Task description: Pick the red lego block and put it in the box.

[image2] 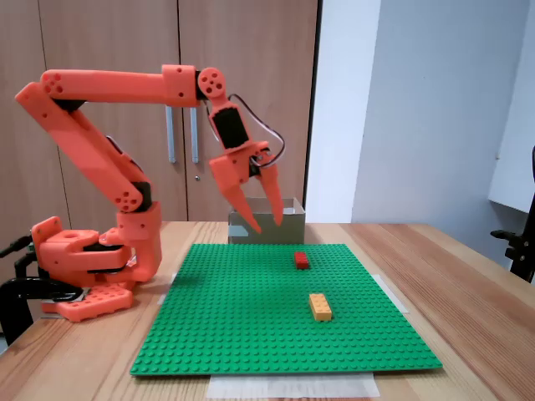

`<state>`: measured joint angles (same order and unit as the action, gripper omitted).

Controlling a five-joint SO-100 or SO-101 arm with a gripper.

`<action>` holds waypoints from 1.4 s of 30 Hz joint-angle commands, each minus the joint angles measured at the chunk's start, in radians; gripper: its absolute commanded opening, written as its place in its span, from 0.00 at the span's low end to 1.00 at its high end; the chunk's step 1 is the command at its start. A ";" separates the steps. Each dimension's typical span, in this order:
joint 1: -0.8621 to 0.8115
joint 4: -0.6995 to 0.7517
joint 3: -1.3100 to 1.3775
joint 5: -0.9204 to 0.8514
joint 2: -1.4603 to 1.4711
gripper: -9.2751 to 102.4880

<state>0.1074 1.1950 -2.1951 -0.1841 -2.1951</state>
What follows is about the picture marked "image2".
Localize cardboard box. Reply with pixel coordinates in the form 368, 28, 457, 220
227, 196, 307, 246

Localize yellow lego block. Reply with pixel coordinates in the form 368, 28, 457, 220
308, 292, 334, 322

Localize green lego baseplate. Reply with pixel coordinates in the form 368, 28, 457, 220
130, 243, 444, 378

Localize masking tape strip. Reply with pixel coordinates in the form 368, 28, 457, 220
156, 272, 179, 306
374, 274, 410, 314
207, 373, 381, 399

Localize brown wooden cabinet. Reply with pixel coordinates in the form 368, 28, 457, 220
0, 0, 324, 268

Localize black table clamp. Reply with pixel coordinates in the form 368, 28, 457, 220
0, 275, 84, 347

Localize white cabinet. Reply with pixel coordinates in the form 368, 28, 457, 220
487, 0, 535, 215

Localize black chair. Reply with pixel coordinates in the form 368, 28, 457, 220
490, 145, 535, 285

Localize gripper servo cable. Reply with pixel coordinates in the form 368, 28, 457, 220
227, 93, 287, 169

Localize silver cabinet handle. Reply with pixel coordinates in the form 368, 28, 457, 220
165, 104, 176, 165
190, 107, 200, 165

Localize black cable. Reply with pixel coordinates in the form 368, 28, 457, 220
13, 249, 41, 279
0, 235, 35, 258

